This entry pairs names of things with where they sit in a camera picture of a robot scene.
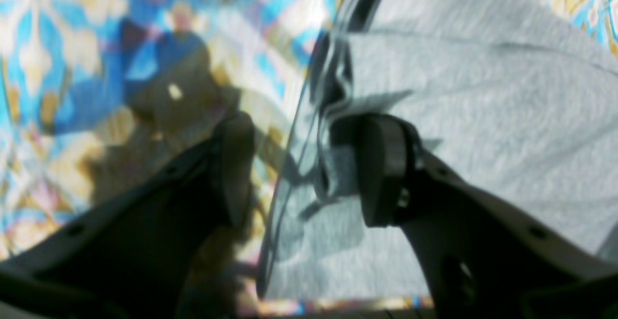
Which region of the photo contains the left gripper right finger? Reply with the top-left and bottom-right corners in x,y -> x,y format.
355,114 -> 617,319

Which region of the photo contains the patterned tablecloth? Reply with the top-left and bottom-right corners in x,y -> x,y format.
1,0 -> 617,319

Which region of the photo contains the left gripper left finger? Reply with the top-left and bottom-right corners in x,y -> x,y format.
0,112 -> 255,319

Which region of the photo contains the grey T-shirt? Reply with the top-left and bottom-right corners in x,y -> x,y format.
256,0 -> 618,299

